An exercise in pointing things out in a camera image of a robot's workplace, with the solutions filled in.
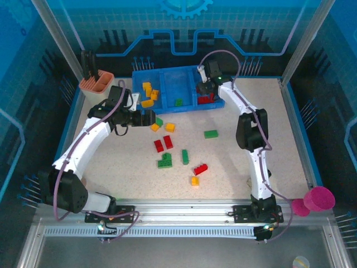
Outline black tongs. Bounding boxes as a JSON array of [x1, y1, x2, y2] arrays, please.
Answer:
[[80, 49, 102, 84]]

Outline small electronics board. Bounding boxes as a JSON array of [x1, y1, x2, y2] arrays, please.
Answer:
[[97, 220, 118, 242], [255, 224, 276, 242]]

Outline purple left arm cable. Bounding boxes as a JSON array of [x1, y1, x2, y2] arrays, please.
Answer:
[[54, 79, 140, 243]]

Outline grey slotted cable duct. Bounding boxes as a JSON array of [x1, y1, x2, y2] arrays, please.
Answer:
[[44, 226, 258, 238]]

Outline aluminium corner post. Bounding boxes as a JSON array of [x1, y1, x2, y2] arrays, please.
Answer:
[[30, 0, 84, 82], [280, 0, 337, 84]]

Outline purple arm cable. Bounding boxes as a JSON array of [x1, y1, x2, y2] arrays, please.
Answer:
[[199, 49, 293, 243], [54, 79, 140, 243]]

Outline large magenta cup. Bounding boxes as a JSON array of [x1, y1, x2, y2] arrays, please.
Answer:
[[303, 186, 336, 212]]

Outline blue three-compartment bin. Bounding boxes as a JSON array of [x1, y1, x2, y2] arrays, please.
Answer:
[[131, 65, 225, 115]]

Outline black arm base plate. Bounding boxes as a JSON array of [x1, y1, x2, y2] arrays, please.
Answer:
[[84, 205, 136, 224], [233, 204, 284, 224]]

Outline red stepped lego brick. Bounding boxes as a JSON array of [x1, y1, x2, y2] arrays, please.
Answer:
[[192, 164, 209, 176]]

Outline round multicoloured ball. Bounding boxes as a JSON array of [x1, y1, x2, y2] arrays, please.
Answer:
[[292, 255, 311, 268]]

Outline aluminium table frame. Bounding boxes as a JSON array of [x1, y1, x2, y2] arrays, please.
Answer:
[[16, 195, 352, 268]]

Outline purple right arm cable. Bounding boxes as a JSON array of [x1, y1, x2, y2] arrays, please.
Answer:
[[199, 49, 293, 243]]

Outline green L-shaped lego piece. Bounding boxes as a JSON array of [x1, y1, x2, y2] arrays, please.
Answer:
[[157, 152, 173, 169]]

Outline small magenta cup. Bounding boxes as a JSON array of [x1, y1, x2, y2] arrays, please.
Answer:
[[291, 198, 311, 218]]

